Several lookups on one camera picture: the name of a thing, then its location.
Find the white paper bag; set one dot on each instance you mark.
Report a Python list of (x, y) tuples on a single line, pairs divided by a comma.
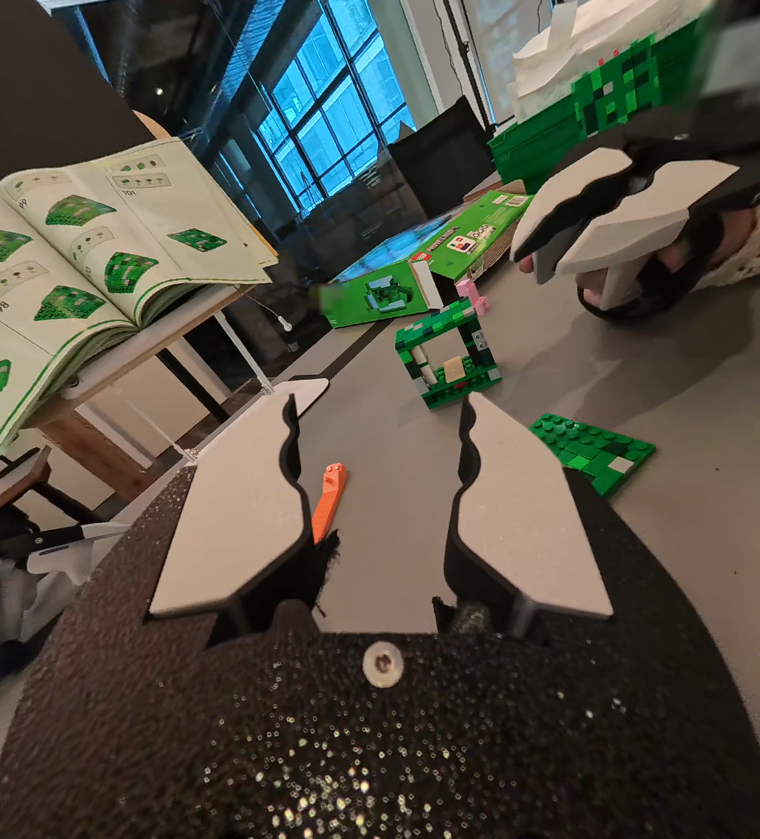
[(550, 59)]

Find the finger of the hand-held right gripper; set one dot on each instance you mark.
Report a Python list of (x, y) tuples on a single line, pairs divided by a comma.
[(648, 210), (570, 177)]

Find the lego instruction booklet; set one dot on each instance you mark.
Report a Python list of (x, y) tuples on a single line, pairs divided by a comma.
[(92, 262)]

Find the green lego base plate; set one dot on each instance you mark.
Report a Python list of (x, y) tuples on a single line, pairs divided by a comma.
[(589, 452)]

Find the person's right hand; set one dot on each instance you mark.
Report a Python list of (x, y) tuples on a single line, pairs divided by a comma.
[(740, 233)]

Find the green lego frame build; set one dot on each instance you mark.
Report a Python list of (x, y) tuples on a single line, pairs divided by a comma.
[(445, 387)]

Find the large glass window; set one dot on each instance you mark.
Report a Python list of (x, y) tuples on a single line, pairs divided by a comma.
[(327, 105)]

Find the green lego box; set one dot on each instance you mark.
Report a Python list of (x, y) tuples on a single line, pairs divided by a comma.
[(478, 236)]

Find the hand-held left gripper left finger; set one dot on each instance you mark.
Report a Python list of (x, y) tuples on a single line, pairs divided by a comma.
[(236, 511)]

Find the clear acrylic book stand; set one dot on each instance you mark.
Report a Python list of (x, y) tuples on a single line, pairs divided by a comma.
[(157, 328)]

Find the large green creeper lego model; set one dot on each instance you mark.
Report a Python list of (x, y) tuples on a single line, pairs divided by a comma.
[(616, 78)]

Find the black office chair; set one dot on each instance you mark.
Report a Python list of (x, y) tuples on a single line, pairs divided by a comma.
[(439, 157)]

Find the pink lego pig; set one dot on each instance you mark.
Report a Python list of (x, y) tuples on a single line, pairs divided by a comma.
[(472, 295)]

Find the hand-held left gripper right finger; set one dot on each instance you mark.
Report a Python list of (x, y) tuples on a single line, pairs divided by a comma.
[(524, 524)]

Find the black board panel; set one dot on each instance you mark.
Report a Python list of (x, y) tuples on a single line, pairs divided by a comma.
[(39, 85)]

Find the orange brick separator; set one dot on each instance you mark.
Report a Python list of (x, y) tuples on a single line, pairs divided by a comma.
[(327, 505)]

